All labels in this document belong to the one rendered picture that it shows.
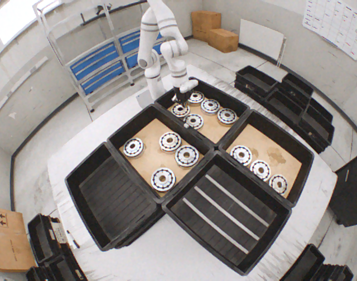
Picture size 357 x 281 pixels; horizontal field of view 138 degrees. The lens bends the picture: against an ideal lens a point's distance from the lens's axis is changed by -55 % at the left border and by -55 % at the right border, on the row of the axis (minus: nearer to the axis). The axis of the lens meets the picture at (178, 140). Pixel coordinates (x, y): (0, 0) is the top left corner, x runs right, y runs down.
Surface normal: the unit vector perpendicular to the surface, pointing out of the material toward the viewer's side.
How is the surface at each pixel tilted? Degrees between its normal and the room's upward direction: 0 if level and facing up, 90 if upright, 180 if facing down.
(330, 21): 90
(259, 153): 0
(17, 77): 90
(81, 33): 90
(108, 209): 0
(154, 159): 0
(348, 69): 90
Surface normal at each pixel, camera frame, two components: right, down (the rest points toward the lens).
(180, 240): -0.11, -0.53
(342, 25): -0.77, 0.58
